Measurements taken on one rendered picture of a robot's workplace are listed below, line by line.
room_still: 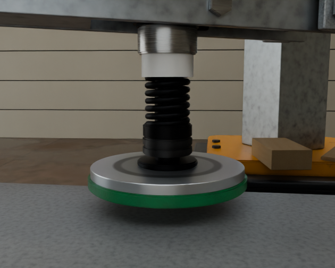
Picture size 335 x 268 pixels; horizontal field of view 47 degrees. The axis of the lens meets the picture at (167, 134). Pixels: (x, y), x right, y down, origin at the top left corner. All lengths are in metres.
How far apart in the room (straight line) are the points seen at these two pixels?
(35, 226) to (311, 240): 0.32
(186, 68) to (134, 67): 6.06
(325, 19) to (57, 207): 0.42
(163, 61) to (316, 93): 0.84
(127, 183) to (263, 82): 0.85
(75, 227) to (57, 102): 6.43
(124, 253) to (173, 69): 0.23
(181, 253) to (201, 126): 6.14
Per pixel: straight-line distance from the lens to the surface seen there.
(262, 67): 1.25
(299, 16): 0.53
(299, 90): 1.23
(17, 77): 7.13
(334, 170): 1.12
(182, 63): 0.50
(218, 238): 0.44
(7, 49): 7.22
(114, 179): 0.46
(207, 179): 0.46
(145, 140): 0.52
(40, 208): 0.56
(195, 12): 0.48
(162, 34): 0.49
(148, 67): 0.50
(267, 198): 0.60
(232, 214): 0.52
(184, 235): 0.45
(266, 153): 1.00
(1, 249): 0.45
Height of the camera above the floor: 1.00
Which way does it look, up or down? 8 degrees down
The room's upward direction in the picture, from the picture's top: straight up
